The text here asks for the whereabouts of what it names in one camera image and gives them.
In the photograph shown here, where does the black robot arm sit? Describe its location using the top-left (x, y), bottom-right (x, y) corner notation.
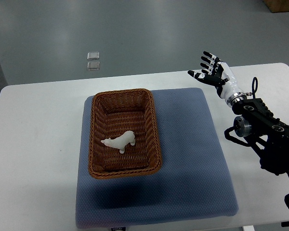
top-left (224, 77), bottom-right (289, 177)

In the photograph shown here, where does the brown wicker basket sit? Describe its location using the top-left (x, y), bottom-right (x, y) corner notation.
top-left (88, 89), bottom-right (162, 180)

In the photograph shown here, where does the white bear figurine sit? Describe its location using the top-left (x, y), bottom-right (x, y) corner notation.
top-left (101, 130), bottom-right (135, 154)

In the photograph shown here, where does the metal floor plate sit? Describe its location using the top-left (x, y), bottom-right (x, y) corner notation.
top-left (87, 51), bottom-right (100, 60)
top-left (87, 61), bottom-right (100, 71)

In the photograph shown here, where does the upper metal floor plate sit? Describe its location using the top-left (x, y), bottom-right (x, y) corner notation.
top-left (87, 51), bottom-right (100, 60)

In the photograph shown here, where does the blue fabric mat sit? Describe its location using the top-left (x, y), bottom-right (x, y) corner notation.
top-left (76, 88), bottom-right (238, 229)

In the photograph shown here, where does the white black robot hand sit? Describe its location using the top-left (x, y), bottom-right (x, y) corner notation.
top-left (188, 51), bottom-right (247, 107)

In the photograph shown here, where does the lower metal floor plate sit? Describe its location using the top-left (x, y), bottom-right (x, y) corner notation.
top-left (87, 61), bottom-right (100, 71)

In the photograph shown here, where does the brown cardboard box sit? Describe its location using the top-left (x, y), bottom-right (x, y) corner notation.
top-left (263, 0), bottom-right (289, 13)

